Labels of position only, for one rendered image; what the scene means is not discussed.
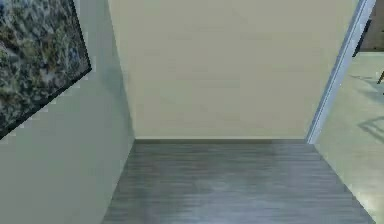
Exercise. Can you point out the grey room door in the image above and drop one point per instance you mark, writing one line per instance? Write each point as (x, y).
(340, 70)

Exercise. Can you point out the black framed speckled wall picture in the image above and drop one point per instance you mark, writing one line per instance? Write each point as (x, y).
(33, 53)

